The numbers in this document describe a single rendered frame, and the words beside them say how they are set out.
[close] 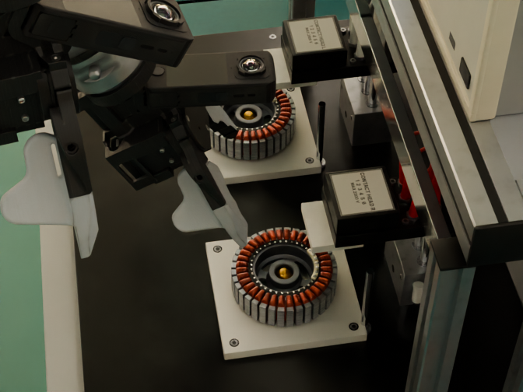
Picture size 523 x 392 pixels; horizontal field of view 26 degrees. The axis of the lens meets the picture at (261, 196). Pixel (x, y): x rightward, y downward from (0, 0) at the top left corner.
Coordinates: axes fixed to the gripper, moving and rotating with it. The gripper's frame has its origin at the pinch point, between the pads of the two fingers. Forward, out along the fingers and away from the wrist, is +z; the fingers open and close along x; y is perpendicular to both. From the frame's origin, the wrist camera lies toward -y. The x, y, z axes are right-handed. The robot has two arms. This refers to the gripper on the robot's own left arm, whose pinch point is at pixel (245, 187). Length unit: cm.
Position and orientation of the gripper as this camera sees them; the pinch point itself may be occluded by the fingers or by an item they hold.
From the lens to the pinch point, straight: 110.6
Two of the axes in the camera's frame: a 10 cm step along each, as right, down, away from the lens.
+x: 0.9, 7.4, -6.7
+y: -8.8, 3.7, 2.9
